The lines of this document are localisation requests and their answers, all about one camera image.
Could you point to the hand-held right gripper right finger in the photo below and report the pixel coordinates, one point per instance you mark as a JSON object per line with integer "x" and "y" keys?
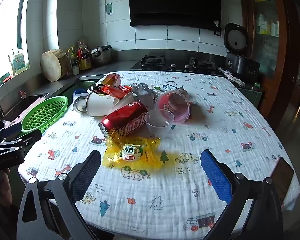
{"x": 215, "y": 177}

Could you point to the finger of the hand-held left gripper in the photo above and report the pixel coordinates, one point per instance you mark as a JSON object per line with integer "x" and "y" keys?
{"x": 31, "y": 141}

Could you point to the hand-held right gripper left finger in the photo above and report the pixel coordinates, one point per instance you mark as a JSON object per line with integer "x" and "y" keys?
{"x": 86, "y": 177}

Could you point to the green plastic basket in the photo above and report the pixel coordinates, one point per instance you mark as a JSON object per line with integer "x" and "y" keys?
{"x": 45, "y": 112}

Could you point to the yellow snack wrapper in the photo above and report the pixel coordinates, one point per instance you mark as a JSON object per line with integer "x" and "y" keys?
{"x": 132, "y": 152}

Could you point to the clear bottle with blue label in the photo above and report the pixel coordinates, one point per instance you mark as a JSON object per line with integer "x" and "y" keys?
{"x": 80, "y": 103}

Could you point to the red cola can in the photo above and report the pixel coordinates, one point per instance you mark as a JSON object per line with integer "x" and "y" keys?
{"x": 125, "y": 122}

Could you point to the white paper cup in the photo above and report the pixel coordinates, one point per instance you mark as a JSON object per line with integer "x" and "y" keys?
{"x": 100, "y": 103}

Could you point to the small clear plastic cup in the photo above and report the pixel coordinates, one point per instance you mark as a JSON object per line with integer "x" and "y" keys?
{"x": 157, "y": 127}

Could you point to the white plastic lid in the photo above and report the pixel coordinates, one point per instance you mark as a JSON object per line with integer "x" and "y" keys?
{"x": 122, "y": 102}

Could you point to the red printed cup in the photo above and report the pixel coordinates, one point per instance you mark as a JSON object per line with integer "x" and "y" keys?
{"x": 172, "y": 105}

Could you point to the orange red snack packet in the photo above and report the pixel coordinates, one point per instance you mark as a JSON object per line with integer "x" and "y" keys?
{"x": 112, "y": 91}

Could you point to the white paper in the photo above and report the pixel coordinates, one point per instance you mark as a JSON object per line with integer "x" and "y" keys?
{"x": 142, "y": 95}

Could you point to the tea bottle with red label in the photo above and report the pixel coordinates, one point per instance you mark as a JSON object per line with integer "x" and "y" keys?
{"x": 112, "y": 78}

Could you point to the black white drink carton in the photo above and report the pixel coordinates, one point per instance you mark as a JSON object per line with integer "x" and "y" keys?
{"x": 165, "y": 88}

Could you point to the person's left hand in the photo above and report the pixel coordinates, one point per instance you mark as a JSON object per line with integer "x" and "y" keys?
{"x": 6, "y": 187}

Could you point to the steel sink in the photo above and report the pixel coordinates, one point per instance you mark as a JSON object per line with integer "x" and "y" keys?
{"x": 15, "y": 107}

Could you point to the pink cloth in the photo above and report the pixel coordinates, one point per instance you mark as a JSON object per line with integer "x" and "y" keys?
{"x": 32, "y": 103}

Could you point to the printed white tablecloth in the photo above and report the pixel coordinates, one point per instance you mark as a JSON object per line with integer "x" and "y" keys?
{"x": 215, "y": 130}

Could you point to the small red white ornament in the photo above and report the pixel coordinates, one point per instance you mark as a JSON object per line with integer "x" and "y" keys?
{"x": 22, "y": 94}

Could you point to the dark smartphone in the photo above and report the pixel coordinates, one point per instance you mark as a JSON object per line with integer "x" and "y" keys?
{"x": 282, "y": 180}

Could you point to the green kitchen cabinet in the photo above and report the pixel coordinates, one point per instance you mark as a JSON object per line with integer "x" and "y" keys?
{"x": 82, "y": 83}

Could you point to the round wooden chopping block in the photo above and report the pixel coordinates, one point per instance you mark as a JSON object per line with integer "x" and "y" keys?
{"x": 52, "y": 66}

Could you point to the white detergent bottle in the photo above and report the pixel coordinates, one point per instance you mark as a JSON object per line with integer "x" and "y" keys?
{"x": 20, "y": 62}

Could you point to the small white jar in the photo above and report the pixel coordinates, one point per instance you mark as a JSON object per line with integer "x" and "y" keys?
{"x": 75, "y": 70}

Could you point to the yellow tin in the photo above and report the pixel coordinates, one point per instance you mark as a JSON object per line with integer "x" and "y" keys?
{"x": 84, "y": 63}

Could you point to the yellow green oil bottle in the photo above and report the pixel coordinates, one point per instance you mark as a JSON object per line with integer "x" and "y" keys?
{"x": 73, "y": 55}

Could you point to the crumpled white cloth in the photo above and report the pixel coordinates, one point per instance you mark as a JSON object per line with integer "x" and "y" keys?
{"x": 233, "y": 78}

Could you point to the dark sauce bottle red cap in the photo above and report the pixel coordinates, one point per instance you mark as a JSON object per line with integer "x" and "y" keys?
{"x": 83, "y": 51}

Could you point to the steel pressure cooker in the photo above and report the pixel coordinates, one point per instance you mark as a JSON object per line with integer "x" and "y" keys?
{"x": 102, "y": 57}

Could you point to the window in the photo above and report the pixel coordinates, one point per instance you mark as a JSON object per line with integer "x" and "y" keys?
{"x": 5, "y": 30}

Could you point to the black rice cooker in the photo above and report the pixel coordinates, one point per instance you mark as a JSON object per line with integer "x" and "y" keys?
{"x": 242, "y": 65}

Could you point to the black gas stove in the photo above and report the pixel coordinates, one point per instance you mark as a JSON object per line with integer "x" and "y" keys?
{"x": 177, "y": 66}

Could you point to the wooden glass cabinet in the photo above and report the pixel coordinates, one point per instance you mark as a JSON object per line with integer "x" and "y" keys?
{"x": 282, "y": 55}

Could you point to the black range hood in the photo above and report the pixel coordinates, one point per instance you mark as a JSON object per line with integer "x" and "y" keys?
{"x": 177, "y": 2}

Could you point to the black wall socket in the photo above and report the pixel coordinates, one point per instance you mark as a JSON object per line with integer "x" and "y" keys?
{"x": 217, "y": 33}

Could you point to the green wall hook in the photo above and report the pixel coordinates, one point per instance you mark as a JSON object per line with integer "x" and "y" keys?
{"x": 109, "y": 8}

